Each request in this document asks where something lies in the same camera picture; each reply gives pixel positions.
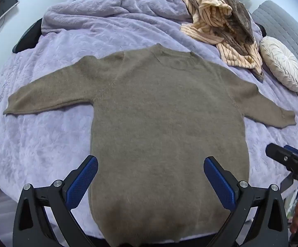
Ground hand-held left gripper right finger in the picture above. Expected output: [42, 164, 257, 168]
[203, 156, 291, 247]

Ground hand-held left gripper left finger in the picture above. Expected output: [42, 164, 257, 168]
[13, 155, 106, 247]

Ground brown knit sweater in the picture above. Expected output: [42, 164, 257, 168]
[3, 43, 297, 247]

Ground lavender plush blanket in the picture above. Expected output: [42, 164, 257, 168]
[0, 0, 298, 238]

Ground round white pleated cushion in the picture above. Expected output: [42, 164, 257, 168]
[259, 36, 298, 92]

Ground grey quilted headboard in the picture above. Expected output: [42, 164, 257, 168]
[250, 0, 298, 105]

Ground cream striped cloth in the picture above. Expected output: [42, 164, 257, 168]
[156, 0, 265, 82]

